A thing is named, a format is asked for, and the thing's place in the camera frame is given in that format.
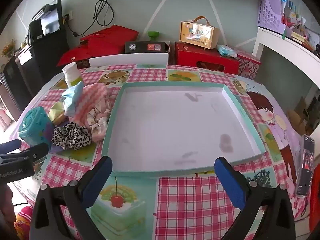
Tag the printed checked tablecloth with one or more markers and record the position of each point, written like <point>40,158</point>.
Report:
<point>190,200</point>

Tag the purple file holder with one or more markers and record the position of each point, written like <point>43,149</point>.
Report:
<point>270,12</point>

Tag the blue face mask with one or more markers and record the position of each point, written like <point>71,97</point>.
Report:
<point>72,97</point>

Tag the pink white zigzag towel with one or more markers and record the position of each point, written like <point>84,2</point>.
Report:
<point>92,95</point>

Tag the white medicine bottle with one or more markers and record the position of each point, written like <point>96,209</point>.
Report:
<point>72,77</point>

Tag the pink floral scrunchie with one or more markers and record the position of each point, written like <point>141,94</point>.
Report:
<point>96,122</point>

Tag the white desk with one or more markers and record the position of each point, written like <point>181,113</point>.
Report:
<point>282,41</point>

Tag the red stool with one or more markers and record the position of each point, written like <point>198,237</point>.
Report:
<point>315,197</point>

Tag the blue wet wipes pack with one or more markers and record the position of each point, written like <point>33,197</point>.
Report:
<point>227,50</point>

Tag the smartphone on stand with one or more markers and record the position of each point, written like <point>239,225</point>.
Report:
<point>306,165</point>

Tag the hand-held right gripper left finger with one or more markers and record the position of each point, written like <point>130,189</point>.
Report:
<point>97,182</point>

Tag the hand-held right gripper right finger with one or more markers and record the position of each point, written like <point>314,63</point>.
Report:
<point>231,185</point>

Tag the white wall socket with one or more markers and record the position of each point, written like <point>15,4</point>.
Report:
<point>69,15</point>

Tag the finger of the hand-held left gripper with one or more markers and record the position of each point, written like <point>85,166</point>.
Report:
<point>10,146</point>
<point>37,151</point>

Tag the books and stationery pile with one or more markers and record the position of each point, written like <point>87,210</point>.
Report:
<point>297,30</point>

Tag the black labelled box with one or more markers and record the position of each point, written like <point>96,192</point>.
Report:
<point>142,47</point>

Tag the cardboard boxes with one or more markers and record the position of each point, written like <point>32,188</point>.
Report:
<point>298,120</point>

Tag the black cabinet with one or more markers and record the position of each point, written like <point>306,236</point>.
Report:
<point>37,65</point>

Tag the teal shallow cardboard tray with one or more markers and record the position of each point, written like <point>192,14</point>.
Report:
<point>175,120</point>

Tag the green cloth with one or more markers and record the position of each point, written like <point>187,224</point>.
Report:
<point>56,110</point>

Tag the teal plastic cube toy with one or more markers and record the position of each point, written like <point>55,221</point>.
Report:
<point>35,125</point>

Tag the leopard print scrunchie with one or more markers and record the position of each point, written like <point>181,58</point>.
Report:
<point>71,136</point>

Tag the red patterned box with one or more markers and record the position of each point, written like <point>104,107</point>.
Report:
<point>247,66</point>

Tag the yellow artificial flowers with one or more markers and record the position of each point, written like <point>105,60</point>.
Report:
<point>8,46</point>

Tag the white chair back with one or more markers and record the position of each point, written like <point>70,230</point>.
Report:
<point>127,59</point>

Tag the green dumbbell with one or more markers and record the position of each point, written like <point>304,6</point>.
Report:
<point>151,35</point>

